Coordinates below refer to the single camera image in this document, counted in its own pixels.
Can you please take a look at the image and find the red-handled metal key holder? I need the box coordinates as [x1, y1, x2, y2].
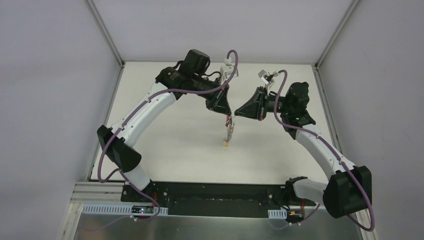
[224, 115, 235, 143]

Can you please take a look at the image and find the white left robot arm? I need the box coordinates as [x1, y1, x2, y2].
[96, 49, 239, 203]

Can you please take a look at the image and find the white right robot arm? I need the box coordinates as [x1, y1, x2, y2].
[235, 82, 372, 219]

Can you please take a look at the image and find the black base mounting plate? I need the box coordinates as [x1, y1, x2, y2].
[120, 181, 315, 218]

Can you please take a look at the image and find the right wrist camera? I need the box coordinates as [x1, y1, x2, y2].
[257, 69, 274, 85]

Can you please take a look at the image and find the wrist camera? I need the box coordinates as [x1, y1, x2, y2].
[219, 57, 239, 87]
[257, 69, 274, 85]

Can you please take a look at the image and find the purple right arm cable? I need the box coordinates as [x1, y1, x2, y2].
[273, 69, 376, 232]

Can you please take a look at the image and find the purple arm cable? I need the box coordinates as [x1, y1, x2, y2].
[82, 49, 239, 229]
[273, 69, 376, 232]

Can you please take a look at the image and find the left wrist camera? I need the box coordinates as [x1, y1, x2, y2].
[219, 57, 239, 87]

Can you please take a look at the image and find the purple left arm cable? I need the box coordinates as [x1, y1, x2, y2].
[82, 49, 239, 229]

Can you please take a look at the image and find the aluminium frame rail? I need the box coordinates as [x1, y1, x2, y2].
[70, 181, 124, 203]

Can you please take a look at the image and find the white cable duct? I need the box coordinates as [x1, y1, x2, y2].
[81, 203, 169, 217]

